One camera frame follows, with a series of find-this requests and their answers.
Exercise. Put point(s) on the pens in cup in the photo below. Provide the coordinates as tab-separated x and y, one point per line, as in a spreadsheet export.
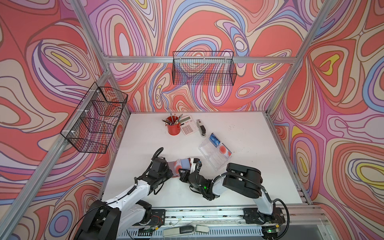
173	120

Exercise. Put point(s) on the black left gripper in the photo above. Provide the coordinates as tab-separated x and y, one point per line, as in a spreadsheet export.
167	169

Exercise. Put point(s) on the clear plastic card tray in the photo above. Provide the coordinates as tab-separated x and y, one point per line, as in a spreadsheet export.
212	154

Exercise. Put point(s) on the blue credit card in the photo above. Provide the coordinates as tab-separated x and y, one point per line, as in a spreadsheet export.
214	140

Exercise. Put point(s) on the black wire basket left wall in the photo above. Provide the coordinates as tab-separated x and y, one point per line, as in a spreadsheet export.
91	127

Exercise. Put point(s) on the red white credit card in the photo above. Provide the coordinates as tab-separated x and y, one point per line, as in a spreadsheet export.
177	165

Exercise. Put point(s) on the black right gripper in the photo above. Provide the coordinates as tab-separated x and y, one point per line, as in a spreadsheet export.
183	178

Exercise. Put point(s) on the black silver stapler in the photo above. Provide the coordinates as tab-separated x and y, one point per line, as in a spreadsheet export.
202	128

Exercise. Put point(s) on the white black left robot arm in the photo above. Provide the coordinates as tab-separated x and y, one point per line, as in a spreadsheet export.
106	220

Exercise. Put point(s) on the red pen cup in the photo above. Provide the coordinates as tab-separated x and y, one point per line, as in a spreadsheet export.
174	130

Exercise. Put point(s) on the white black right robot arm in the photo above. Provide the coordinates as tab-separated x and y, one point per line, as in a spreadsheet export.
246	181

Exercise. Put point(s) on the red leather card holder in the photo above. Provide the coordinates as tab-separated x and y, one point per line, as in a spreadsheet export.
186	163

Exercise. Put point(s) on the black wire basket wall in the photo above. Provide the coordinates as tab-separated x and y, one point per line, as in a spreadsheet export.
208	68
91	127

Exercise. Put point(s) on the white calculator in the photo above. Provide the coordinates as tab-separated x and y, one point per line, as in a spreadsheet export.
188	125

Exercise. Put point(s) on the black wire basket back wall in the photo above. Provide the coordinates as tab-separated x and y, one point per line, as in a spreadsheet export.
208	68

